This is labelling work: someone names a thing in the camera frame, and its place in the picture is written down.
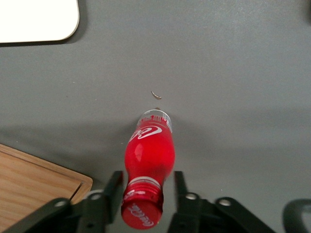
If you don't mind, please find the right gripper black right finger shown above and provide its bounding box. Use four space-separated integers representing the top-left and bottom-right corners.
167 171 221 233

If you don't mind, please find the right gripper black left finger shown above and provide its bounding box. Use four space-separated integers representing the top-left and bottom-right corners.
74 170 125 233

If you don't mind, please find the beige plastic tray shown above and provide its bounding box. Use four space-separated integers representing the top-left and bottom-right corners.
0 0 81 45

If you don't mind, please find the black cable along right arm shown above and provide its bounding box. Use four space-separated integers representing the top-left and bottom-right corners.
281 198 311 233

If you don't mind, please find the red coke bottle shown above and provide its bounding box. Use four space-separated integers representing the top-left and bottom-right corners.
121 109 176 230

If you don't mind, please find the wooden drawer cabinet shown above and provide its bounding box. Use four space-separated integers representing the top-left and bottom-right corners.
0 143 94 233

